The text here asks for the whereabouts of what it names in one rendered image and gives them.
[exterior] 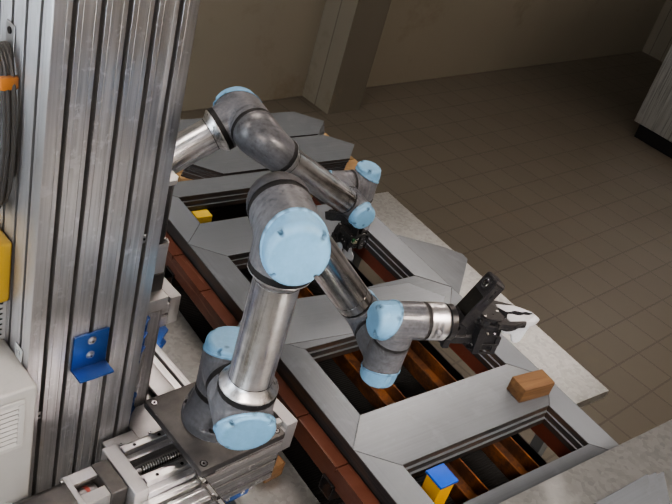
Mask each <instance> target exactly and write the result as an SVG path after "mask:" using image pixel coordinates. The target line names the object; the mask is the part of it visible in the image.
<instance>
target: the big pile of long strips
mask: <svg viewBox="0 0 672 504"><path fill-rule="evenodd" d="M271 114H272V115H273V117H274V118H275V119H276V121H277V122H278V123H279V125H280V126H281V127H282V129H283V130H284V131H285V132H286V133H287V135H288V136H289V137H290V138H292V139H293V140H294V141H296V142H297V144H298V146H299V149H300V150H301V151H302V152H304V153H305V154H306V155H308V156H309V157H310V158H312V159H313V160H314V161H316V162H317V163H319V164H321V165H322V166H323V167H324V168H325V169H327V170H328V171H329V170H344V169H345V167H346V164H347V162H349V159H350V156H351V153H352V151H353V148H354V144H352V143H349V142H346V141H342V140H339V139H336V138H333V137H329V136H326V135H324V133H325V131H324V128H325V127H324V124H325V123H324V121H323V120H319V119H316V118H313V117H310V116H307V115H303V114H300V113H297V112H294V111H293V112H279V113H271ZM202 119H203V118H196V119H182V120H180V123H179V129H178V132H180V131H182V130H184V129H185V128H187V127H189V126H191V125H193V124H194V123H196V122H198V121H200V120H202ZM262 171H270V170H269V169H267V168H266V167H264V166H262V165H261V164H259V163H258V162H256V161H255V160H253V159H252V158H250V157H249V156H247V155H246V154H245V153H243V152H242V151H241V150H240V149H239V148H238V147H237V146H236V147H235V148H233V149H231V150H229V151H228V150H224V149H218V150H217V151H215V152H213V153H211V154H210V155H208V156H206V157H204V158H203V159H201V160H199V161H197V162H195V163H194V164H192V165H190V166H188V167H187V168H185V169H184V170H183V172H182V174H181V176H182V177H185V178H189V179H192V180H196V179H204V178H213V177H221V176H229V175H237V174H245V173H254V172H262Z"/></svg>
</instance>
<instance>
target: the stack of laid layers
mask: <svg viewBox="0 0 672 504"><path fill-rule="evenodd" d="M249 190H250V188H247V189H240V190H232V191H225V192H217V193H210V194H202V195H195V196H187V197H180V200H181V201H182V202H183V203H184V204H185V205H186V207H187V208H188V209H189V210H190V211H196V210H203V209H209V208H216V207H223V206H230V205H237V204H244V203H246V198H247V194H248V191H249ZM166 231H167V233H168V234H169V235H170V236H171V238H172V239H173V240H174V241H175V243H176V244H177V245H178V247H179V248H180V249H181V250H182V252H183V253H184V255H186V257H187V258H188V259H189V261H190V262H191V263H192V264H193V266H194V267H195V268H196V269H197V271H198V272H199V273H200V275H201V276H202V277H203V278H204V280H205V281H206V282H207V283H208V285H209V286H210V287H211V290H213V291H214V292H215V294H216V295H217V296H218V297H219V299H220V300H221V301H222V302H223V304H224V305H225V306H226V308H227V309H228V310H229V311H230V313H231V314H232V315H233V316H234V318H235V319H236V320H237V322H238V323H239V322H240V321H241V319H242V317H243V312H242V310H241V309H240V308H239V307H238V305H237V304H236V303H235V302H234V300H233V299H232V298H231V297H230V295H229V294H228V293H227V292H226V290H225V289H224V288H223V287H222V285H221V284H220V283H219V282H218V280H217V279H216V278H215V277H214V275H213V274H212V273H211V272H210V270H209V269H208V268H207V267H206V265H205V264H204V263H203V262H202V260H201V259H200V258H199V257H198V255H197V254H196V253H195V252H194V250H193V249H192V248H191V247H190V245H189V244H188V243H189V242H188V243H187V242H186V240H185V239H184V238H183V237H182V235H181V234H180V233H179V232H178V230H177V229H176V228H175V227H174V225H173V224H172V223H171V222H170V220H169V219H168V224H167V230H166ZM366 231H367V232H368V233H369V234H370V235H369V238H368V241H367V244H366V249H367V250H368V251H369V252H370V253H371V254H372V255H373V256H374V257H375V258H376V259H377V260H378V261H379V262H380V263H381V264H382V265H383V266H384V267H385V268H386V269H387V270H388V271H389V272H390V273H391V274H392V275H393V276H394V277H395V278H396V279H397V280H394V281H390V282H385V283H381V284H377V285H373V286H368V287H367V288H374V287H381V286H388V285H395V284H402V283H411V284H413V285H416V286H419V287H421V288H424V289H427V290H429V291H432V292H435V293H437V294H440V295H443V296H445V300H444V303H446V304H450V303H451V292H452V287H450V286H447V285H444V284H441V283H438V282H434V281H431V280H428V279H425V278H422V277H418V276H415V275H413V274H412V273H411V272H410V271H409V270H408V269H407V268H406V267H405V266H404V265H403V264H402V263H401V262H400V261H399V260H398V259H397V258H396V257H395V256H393V255H392V254H391V253H390V252H389V251H388V250H387V249H386V248H385V247H384V246H383V245H382V244H381V243H380V242H379V241H378V240H377V239H376V238H375V237H374V236H373V235H372V234H371V233H370V232H369V231H368V230H366ZM249 253H250V252H248V253H242V254H237V255H232V256H228V257H229V258H230V259H231V260H232V262H233V263H234V264H235V265H236V266H237V268H238V269H239V270H241V269H246V268H248V267H247V262H248V257H249ZM290 345H293V346H296V347H299V348H302V349H306V350H307V351H308V352H309V354H310V355H311V356H312V357H313V358H314V360H315V361H316V362H320V361H324V360H327V359H331V358H334V357H337V356H341V355H344V354H348V353H351V352H355V351H358V350H360V348H359V346H358V344H357V341H356V339H355V336H354V334H353V333H352V334H346V335H341V336H335V337H329V338H323V339H317V340H311V341H305V342H299V343H293V344H290ZM473 355H474V356H475V357H476V358H477V359H478V360H479V361H480V362H481V363H482V364H483V365H484V366H485V367H486V368H487V369H488V370H491V369H493V368H496V367H499V366H502V365H505V363H504V362H503V361H502V360H501V359H500V358H499V357H498V356H497V355H496V354H495V353H494V354H473ZM276 371H277V372H278V374H279V375H280V376H281V377H282V379H283V380H284V381H285V383H286V384H287V385H288V386H289V388H290V389H291V390H292V391H293V393H294V394H295V395H296V396H297V398H298V399H299V400H300V402H301V403H302V404H303V405H304V407H305V408H306V409H307V410H308V412H309V414H311V416H312V417H313V418H314V419H315V421H316V422H317V423H318V424H319V426H320V427H321V428H322V430H323V431H324V432H325V433H326V435H327V436H328V437H329V438H330V440H331V441H332V442H333V443H334V445H335V446H336V447H337V449H338V450H339V451H340V452H341V454H342V455H343V456H344V457H345V459H346V460H347V461H348V464H350V465H351V466H352V468H353V469H354V470H355V471H356V473H357V474H358V475H359V477H360V478H361V479H362V480H363V482H364V483H365V484H366V485H367V487H368V488H369V489H370V491H371V492H372V493H373V494H374V496H375V497H376V498H377V499H378V501H379V502H380V503H381V504H396V502H395V501H394V500H393V499H392V497H391V496H390V495H389V494H388V492H387V491H386V490H385V489H384V488H383V486H382V485H381V484H380V483H379V481H378V480H377V479H376V478H375V476H374V475H373V474H372V473H371V471H370V470H369V469H368V468H367V466H366V465H365V464H364V463H363V461H362V460H361V459H360V458H359V456H358V455H357V454H356V453H355V451H354V450H353V449H352V448H351V446H350V445H349V444H348V443H347V441H346V440H345V439H344V438H343V436H342V435H341V434H340V433H339V431H338V430H337V429H336V428H335V426H334V425H333V424H332V423H331V421H330V420H329V419H328V418H327V416H326V415H325V414H324V413H323V411H322V410H321V409H320V408H319V406H318V405H317V404H316V403H315V401H314V400H313V399H312V398H311V396H310V395H309V394H308V393H307V391H306V390H305V389H304V388H303V386H302V385H301V384H300V383H299V381H298V380H297V379H296V378H295V376H294V375H293V374H292V373H291V371H290V370H289V369H288V368H287V366H286V365H285V364H284V363H283V361H282V360H281V359H279V362H278V366H277V369H276ZM541 423H543V424H544V425H545V426H546V427H547V428H548V429H549V430H550V431H551V432H552V433H553V434H554V435H555V436H556V437H557V438H558V439H559V440H560V441H561V442H562V443H563V444H564V445H565V446H566V447H567V448H568V449H569V450H570V451H571V452H573V451H575V450H577V449H579V448H581V447H583V446H585V445H587V444H588V443H587V442H586V441H585V440H584V439H583V438H582V437H581V436H580V435H579V434H578V433H577V432H576V431H575V430H574V429H573V428H571V427H570V426H569V425H568V424H567V423H566V422H565V421H564V420H563V419H562V418H561V417H560V416H559V415H558V414H557V413H556V412H555V411H554V410H553V409H552V408H551V407H550V406H546V407H544V408H542V409H539V410H537V411H534V412H532V413H529V414H527V415H524V416H522V417H519V418H517V419H515V420H512V421H510V422H507V423H505V424H502V425H500V426H497V427H495V428H493V429H490V430H488V431H485V432H483V433H480V434H478V435H475V436H473V437H471V438H468V439H466V440H463V441H461V442H458V443H456V444H453V445H451V446H448V447H446V448H444V449H441V450H439V451H436V452H434V453H431V454H429V455H426V456H424V457H422V458H419V459H417V460H414V461H412V462H409V463H407V464H404V465H402V466H404V467H405V468H406V470H407V471H408V472H409V473H410V474H411V476H412V477H413V478H414V477H416V476H418V475H421V474H423V473H425V472H426V470H428V469H430V468H433V467H435V466H437V465H440V464H442V463H444V464H447V463H449V462H451V461H454V460H456V459H458V458H461V457H463V456H466V455H468V454H470V453H473V452H475V451H477V450H480V449H482V448H484V447H487V446H489V445H491V444H494V443H496V442H499V441H501V440H503V439H506V438H508V437H510V436H513V435H515V434H517V433H520V432H522V431H525V430H527V429H529V428H532V427H534V426H536V425H539V424H541Z"/></svg>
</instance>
